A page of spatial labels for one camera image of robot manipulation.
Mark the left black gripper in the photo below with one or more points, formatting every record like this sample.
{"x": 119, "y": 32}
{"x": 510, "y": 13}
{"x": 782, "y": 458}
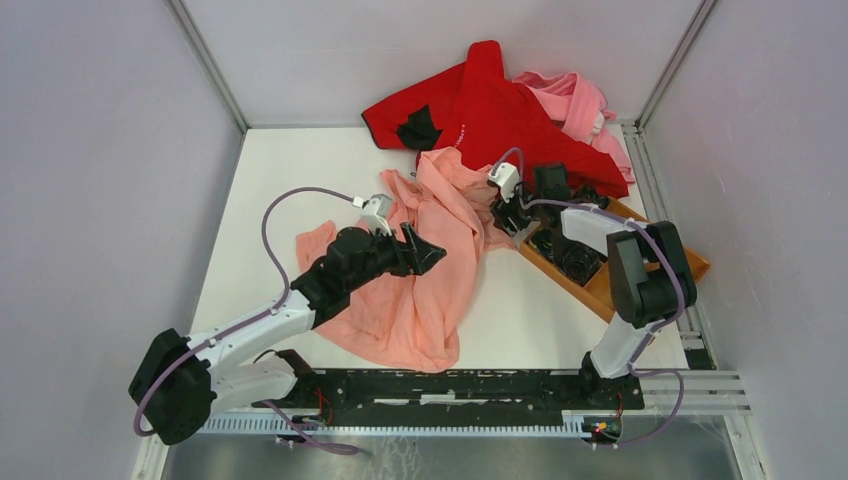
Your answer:
{"x": 414, "y": 256}

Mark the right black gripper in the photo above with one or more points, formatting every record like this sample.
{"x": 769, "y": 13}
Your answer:
{"x": 502, "y": 211}

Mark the salmon orange jacket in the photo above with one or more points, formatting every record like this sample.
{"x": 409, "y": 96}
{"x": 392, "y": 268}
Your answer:
{"x": 412, "y": 322}

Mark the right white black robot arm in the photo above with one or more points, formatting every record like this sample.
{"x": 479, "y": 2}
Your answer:
{"x": 650, "y": 279}

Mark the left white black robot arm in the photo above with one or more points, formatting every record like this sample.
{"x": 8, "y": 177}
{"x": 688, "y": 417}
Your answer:
{"x": 183, "y": 381}

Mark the red garment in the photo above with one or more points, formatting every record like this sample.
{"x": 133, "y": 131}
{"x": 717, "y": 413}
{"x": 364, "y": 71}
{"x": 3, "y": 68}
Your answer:
{"x": 474, "y": 108}

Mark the wooden divided tray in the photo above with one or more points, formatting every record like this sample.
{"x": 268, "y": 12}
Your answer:
{"x": 595, "y": 293}

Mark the pink garment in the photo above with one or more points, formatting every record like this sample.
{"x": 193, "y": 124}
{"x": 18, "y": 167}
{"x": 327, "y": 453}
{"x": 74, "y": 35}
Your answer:
{"x": 580, "y": 110}

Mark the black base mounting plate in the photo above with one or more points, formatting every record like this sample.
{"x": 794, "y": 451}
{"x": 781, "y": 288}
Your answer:
{"x": 453, "y": 398}

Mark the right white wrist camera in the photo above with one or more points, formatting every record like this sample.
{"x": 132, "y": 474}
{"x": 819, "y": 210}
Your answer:
{"x": 505, "y": 177}

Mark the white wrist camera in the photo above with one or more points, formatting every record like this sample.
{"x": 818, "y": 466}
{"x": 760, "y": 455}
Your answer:
{"x": 374, "y": 213}
{"x": 505, "y": 177}

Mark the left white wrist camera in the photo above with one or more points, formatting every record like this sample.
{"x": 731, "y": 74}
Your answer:
{"x": 374, "y": 213}

